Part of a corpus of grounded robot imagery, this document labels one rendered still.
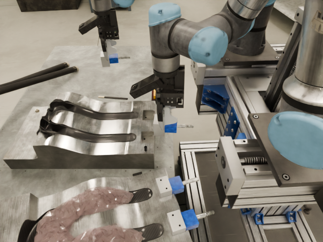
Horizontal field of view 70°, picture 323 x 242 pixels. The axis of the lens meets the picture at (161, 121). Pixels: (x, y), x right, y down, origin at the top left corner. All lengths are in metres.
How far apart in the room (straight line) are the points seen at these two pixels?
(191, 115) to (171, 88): 1.50
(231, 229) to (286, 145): 1.01
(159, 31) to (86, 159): 0.48
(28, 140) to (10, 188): 0.17
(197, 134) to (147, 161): 1.25
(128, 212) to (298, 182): 0.42
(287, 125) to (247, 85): 0.57
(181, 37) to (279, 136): 0.27
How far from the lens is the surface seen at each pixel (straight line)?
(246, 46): 0.95
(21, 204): 0.73
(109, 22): 1.03
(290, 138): 0.42
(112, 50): 1.06
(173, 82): 0.64
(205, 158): 1.59
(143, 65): 1.30
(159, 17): 0.54
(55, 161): 0.85
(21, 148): 0.92
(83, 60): 1.41
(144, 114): 0.89
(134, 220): 0.67
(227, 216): 1.42
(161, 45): 0.57
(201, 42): 0.48
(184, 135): 1.97
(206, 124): 2.09
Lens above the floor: 1.49
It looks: 46 degrees down
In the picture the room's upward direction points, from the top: straight up
